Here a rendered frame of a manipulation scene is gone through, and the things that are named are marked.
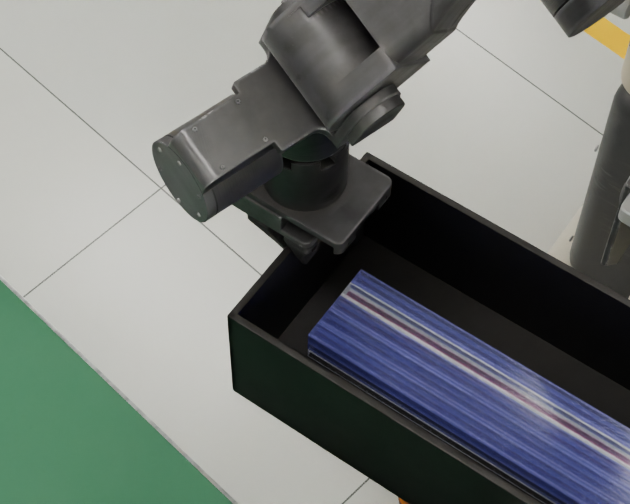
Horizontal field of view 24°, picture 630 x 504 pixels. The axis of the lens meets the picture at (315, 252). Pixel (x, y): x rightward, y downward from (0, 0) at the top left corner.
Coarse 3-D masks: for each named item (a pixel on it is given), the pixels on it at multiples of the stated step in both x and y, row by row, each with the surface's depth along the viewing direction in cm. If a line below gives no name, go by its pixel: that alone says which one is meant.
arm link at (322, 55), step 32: (320, 0) 80; (352, 0) 80; (384, 0) 79; (416, 0) 78; (448, 0) 78; (288, 32) 82; (320, 32) 81; (352, 32) 81; (384, 32) 79; (416, 32) 79; (448, 32) 81; (288, 64) 82; (320, 64) 81; (352, 64) 81; (384, 64) 80; (416, 64) 82; (320, 96) 82; (352, 96) 81
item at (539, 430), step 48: (384, 288) 108; (336, 336) 106; (384, 336) 106; (432, 336) 106; (384, 384) 105; (432, 384) 104; (480, 384) 104; (528, 384) 104; (432, 432) 105; (480, 432) 102; (528, 432) 102; (576, 432) 102; (624, 432) 102; (528, 480) 102; (576, 480) 100; (624, 480) 100
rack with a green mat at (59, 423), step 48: (0, 288) 121; (0, 336) 119; (48, 336) 119; (0, 384) 116; (48, 384) 116; (96, 384) 116; (0, 432) 114; (48, 432) 114; (96, 432) 114; (144, 432) 114; (0, 480) 112; (48, 480) 112; (96, 480) 112; (144, 480) 112; (192, 480) 112
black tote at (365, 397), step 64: (320, 256) 108; (384, 256) 114; (448, 256) 110; (512, 256) 104; (256, 320) 103; (448, 320) 111; (512, 320) 111; (576, 320) 105; (256, 384) 105; (320, 384) 98; (576, 384) 108; (384, 448) 99; (448, 448) 94
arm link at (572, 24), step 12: (576, 0) 99; (588, 0) 99; (600, 0) 98; (612, 0) 100; (624, 0) 105; (564, 12) 100; (576, 12) 100; (588, 12) 99; (600, 12) 102; (564, 24) 101; (576, 24) 100; (588, 24) 104
